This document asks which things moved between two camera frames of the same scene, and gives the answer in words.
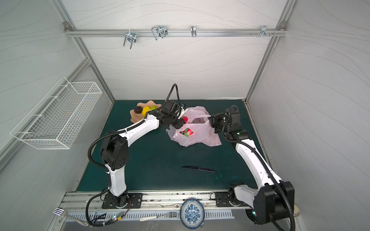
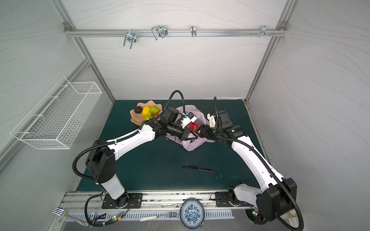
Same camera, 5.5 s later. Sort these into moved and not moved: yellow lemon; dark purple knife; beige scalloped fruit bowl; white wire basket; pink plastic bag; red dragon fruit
Moved: pink plastic bag; red dragon fruit
Not moved: dark purple knife; beige scalloped fruit bowl; yellow lemon; white wire basket
